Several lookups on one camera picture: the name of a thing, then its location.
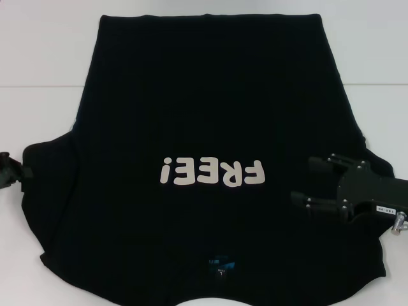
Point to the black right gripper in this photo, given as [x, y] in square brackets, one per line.
[360, 188]

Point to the black shirt with FREE print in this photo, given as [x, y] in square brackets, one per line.
[204, 95]

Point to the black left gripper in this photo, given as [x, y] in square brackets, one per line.
[8, 173]

